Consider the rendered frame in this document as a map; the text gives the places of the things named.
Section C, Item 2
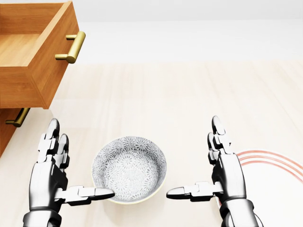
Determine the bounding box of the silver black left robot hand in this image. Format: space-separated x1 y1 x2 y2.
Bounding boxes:
28 118 116 212

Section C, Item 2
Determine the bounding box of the grey floral patterned bowl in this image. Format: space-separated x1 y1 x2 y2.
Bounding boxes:
91 136 167 205

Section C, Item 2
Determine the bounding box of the white plate with red rings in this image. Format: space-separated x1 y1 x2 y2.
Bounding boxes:
214 149 303 227

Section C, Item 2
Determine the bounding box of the open wooden drawer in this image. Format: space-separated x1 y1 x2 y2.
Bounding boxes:
0 0 80 110

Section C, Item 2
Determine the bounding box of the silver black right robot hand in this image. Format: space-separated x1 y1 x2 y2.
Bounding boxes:
166 115 248 204

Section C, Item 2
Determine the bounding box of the closed wooden drawer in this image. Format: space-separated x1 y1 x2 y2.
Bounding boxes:
0 107 31 158

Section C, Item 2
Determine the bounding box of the large brass drawer handle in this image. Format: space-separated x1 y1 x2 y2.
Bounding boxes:
54 31 86 64

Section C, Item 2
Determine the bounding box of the small brass drawer handle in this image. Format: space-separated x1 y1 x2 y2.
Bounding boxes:
5 107 31 128

